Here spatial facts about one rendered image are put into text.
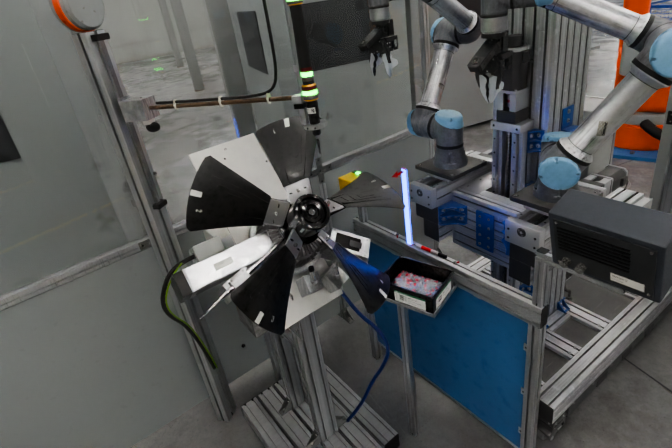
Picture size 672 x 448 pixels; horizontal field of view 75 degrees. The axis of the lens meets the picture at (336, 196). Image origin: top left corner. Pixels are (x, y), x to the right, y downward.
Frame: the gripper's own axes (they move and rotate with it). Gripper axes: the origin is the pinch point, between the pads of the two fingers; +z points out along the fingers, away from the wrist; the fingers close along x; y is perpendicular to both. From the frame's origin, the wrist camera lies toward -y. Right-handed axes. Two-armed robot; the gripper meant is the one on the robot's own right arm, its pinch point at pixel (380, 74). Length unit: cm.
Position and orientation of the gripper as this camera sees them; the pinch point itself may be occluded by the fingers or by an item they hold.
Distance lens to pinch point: 180.4
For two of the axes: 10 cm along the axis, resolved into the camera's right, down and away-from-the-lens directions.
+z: 1.4, 8.9, 4.3
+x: -6.1, -2.7, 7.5
